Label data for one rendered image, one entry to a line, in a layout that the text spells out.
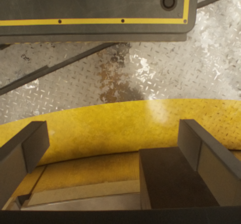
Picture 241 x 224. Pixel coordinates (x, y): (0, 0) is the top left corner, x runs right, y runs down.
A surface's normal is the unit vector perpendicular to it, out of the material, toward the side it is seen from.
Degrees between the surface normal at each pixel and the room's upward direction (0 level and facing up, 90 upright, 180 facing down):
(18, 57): 0
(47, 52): 0
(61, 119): 0
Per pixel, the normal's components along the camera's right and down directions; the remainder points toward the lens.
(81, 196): -0.16, -0.94
